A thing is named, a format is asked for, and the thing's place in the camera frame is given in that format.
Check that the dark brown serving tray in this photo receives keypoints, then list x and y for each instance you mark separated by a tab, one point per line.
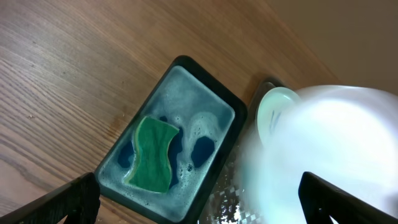
226	204

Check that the white plate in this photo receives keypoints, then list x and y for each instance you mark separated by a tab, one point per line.
346	135
270	110

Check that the green yellow sponge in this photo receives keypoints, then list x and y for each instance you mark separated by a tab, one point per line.
151	168

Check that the black water basin tray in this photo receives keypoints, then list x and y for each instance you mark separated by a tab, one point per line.
208	119

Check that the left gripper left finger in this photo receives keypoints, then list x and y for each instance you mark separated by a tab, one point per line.
75	202

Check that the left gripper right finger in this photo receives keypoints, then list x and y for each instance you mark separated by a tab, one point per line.
323	202

